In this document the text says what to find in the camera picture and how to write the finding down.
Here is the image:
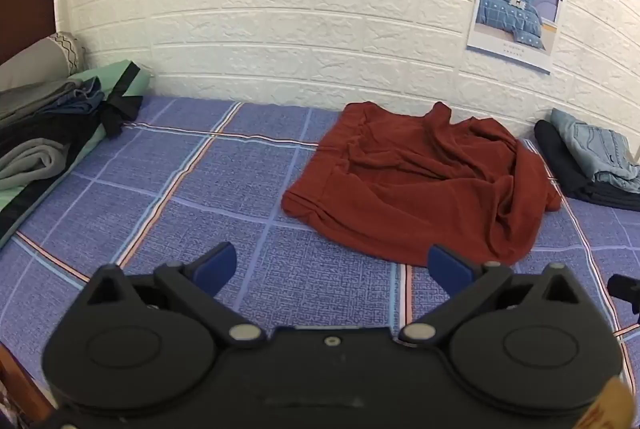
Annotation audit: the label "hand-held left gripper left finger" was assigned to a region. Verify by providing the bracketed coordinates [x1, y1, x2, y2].
[82, 241, 266, 350]

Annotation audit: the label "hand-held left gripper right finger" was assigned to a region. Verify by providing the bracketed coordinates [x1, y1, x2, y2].
[398, 243, 584, 344]

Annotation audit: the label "red pants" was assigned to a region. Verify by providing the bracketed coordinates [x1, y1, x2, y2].
[281, 101, 565, 268]

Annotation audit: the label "dark folded pants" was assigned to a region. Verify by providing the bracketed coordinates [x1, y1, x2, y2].
[533, 119, 640, 212]

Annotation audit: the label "blue plaid bedsheet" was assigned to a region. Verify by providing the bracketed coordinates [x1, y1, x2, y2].
[0, 96, 640, 410]

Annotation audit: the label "light blue folded jeans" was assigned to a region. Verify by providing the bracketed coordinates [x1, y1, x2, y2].
[550, 108, 640, 195]

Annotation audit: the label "pile of folded clothes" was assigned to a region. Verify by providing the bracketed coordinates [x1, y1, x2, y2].
[0, 61, 152, 247]

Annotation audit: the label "light grey fleece cloth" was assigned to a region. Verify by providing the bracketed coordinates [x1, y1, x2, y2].
[0, 141, 75, 196]

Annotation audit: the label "tan tag with red print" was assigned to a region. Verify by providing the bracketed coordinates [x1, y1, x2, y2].
[584, 377, 639, 429]

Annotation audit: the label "blue folded cloth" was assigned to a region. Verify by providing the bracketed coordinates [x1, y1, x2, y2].
[39, 76, 107, 119]

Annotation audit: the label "black folded cloth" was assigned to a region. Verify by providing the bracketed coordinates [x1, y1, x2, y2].
[0, 108, 111, 162]

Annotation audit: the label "dark grey folded cloth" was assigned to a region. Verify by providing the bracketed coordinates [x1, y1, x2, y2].
[0, 78, 85, 128]

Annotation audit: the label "grey zigzag pillow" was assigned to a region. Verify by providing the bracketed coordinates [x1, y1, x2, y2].
[0, 31, 87, 93]

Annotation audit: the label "wooden bed frame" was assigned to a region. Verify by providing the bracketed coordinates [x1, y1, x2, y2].
[0, 343, 55, 429]

